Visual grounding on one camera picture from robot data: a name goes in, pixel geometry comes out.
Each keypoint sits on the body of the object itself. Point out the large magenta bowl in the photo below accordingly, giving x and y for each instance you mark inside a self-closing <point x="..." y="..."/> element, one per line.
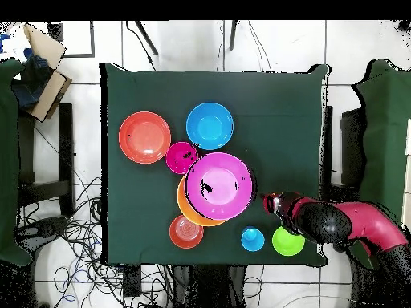
<point x="221" y="189"/>

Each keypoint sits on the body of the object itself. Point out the large orange bowl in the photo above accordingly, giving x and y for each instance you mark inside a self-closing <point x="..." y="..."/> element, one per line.
<point x="186" y="208"/>

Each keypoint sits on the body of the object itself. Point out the small red-orange bowl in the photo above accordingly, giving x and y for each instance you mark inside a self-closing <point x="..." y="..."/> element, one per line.
<point x="184" y="235"/>

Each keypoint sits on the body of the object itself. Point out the blue bowl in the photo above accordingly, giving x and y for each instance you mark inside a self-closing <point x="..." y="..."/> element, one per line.
<point x="209" y="126"/>

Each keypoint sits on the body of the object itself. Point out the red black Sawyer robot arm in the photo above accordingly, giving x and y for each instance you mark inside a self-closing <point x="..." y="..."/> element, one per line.
<point x="353" y="221"/>

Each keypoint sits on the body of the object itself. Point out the blue cup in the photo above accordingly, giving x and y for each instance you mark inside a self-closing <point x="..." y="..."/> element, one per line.
<point x="253" y="241"/>

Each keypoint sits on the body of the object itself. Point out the green bowl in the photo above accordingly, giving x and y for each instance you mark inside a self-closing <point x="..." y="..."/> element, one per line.
<point x="285" y="243"/>

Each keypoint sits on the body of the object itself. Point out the black cabinet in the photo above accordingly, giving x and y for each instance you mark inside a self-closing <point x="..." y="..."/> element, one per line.
<point x="351" y="144"/>

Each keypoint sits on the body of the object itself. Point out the small crimson bowl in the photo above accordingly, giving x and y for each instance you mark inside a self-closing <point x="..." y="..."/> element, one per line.
<point x="176" y="160"/>

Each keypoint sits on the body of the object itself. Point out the dark green side cloth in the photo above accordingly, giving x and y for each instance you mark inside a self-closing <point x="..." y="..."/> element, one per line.
<point x="8" y="160"/>
<point x="385" y="144"/>

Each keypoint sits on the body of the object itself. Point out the wide red-orange bowl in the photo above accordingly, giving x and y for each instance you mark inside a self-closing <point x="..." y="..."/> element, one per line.
<point x="144" y="137"/>

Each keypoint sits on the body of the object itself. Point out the dark green tablecloth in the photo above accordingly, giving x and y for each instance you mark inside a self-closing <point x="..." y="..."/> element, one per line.
<point x="160" y="93"/>

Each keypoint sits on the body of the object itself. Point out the black tripod leg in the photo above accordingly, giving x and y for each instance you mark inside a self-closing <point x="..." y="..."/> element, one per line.
<point x="232" y="35"/>
<point x="146" y="37"/>

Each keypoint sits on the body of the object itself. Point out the dark blue cloth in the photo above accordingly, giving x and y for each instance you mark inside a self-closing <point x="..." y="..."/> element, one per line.
<point x="32" y="80"/>

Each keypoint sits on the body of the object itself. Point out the cardboard box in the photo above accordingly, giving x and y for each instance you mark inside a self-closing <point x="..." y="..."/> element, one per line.
<point x="48" y="46"/>

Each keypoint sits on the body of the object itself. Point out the black stool frame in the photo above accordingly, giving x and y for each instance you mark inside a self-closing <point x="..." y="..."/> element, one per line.
<point x="65" y="144"/>

